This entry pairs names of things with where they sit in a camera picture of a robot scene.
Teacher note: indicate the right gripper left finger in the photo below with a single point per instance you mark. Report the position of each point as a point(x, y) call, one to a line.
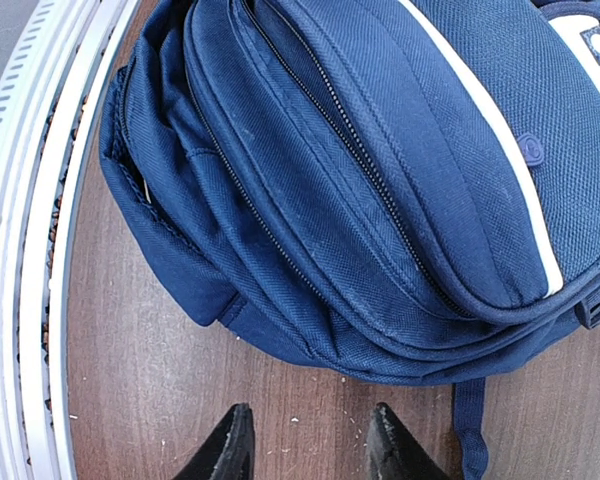
point(228, 453)

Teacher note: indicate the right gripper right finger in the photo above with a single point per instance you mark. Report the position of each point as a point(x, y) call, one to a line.
point(392, 452)

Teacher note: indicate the navy blue student backpack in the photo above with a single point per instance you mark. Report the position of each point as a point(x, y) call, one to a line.
point(406, 192)

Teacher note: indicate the front aluminium rail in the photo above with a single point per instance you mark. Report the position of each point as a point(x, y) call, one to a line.
point(51, 96)

